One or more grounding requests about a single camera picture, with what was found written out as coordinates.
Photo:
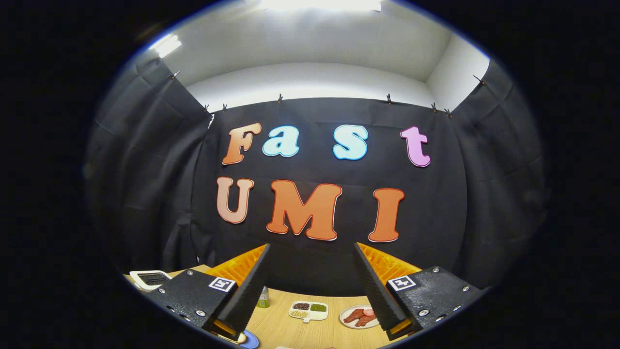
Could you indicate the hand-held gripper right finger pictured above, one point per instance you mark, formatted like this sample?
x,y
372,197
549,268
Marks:
x,y
375,288

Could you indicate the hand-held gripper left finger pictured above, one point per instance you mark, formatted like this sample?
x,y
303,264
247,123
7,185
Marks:
x,y
252,291

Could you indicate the silver bottle with green label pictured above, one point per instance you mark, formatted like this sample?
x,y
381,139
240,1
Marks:
x,y
263,299

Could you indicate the brown meat slices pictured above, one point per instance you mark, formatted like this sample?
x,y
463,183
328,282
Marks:
x,y
358,316

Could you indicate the white oval plate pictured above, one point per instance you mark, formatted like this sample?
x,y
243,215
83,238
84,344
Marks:
x,y
346,323

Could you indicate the blue round plate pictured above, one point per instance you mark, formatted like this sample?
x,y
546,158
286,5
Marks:
x,y
252,341

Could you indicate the white divided tray with beans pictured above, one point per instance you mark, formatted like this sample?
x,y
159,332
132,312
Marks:
x,y
308,315

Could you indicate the cream toaster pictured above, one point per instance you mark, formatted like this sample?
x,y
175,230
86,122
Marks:
x,y
140,278

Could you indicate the row of black clips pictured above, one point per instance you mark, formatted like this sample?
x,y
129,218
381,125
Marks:
x,y
389,100

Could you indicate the narrow ceiling light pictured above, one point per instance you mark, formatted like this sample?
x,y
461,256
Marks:
x,y
167,46

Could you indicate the wide ceiling light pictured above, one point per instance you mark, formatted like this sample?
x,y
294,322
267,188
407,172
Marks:
x,y
322,4

